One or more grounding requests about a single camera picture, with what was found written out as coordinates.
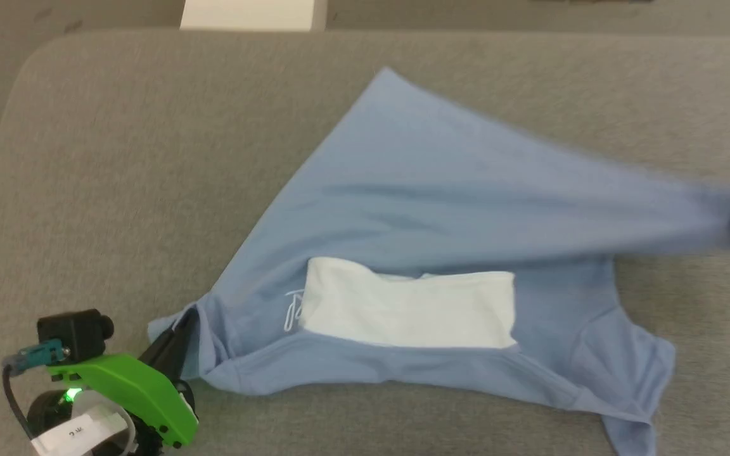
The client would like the white paper label tag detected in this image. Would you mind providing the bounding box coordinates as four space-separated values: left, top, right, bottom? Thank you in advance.
30 408 131 456

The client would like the white rectangular box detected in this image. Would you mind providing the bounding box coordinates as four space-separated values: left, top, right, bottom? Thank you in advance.
180 0 328 32

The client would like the black camera cable teal plug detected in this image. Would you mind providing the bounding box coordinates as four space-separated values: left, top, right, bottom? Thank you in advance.
1 339 67 441

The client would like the grey fabric covered work surface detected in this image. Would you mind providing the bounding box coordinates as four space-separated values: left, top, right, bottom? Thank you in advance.
0 28 730 456

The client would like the light blue garment white lining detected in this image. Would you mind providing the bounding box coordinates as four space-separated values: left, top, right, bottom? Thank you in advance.
148 66 730 456

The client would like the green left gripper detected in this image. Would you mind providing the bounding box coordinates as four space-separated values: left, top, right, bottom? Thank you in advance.
45 308 202 456

